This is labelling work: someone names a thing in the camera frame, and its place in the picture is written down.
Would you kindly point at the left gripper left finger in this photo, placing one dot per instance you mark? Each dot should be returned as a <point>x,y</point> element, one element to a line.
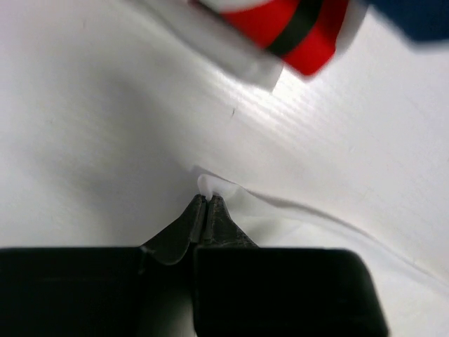
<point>171,244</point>

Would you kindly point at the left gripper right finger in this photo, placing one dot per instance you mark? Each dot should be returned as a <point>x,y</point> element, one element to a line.
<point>220,230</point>

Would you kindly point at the white t-shirt with robot print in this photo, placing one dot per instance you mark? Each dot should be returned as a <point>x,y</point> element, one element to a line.
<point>415,302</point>

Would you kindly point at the blue folded Mickey t-shirt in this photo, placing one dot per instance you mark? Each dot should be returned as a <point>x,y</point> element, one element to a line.
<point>421,21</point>

